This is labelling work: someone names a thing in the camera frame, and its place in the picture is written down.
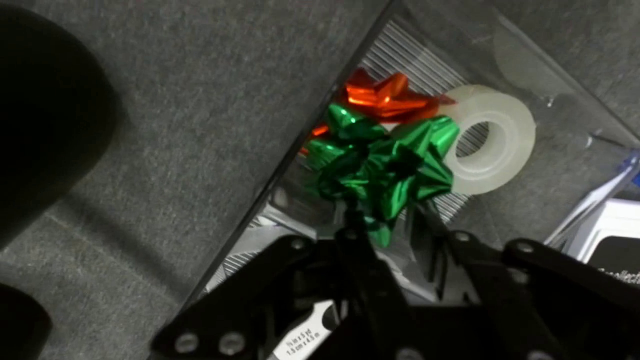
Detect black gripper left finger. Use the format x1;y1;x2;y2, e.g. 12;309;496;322
151;209;417;360

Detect grey tablecloth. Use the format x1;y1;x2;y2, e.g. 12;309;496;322
0;0;640;360

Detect small clear plastic tray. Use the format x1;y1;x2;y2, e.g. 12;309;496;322
184;0;640;309

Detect green gift bow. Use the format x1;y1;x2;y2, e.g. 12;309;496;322
304;101;465;249

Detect red gift bow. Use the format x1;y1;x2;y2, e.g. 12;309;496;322
309;67;456;140

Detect blue pen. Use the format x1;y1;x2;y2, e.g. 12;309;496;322
544;153;640;249

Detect clear pen container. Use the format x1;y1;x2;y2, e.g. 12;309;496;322
542;150;640;275

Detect clear tape roll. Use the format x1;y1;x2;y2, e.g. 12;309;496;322
443;82;538;198

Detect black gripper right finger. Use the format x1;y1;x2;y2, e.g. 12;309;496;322
418;201;640;360

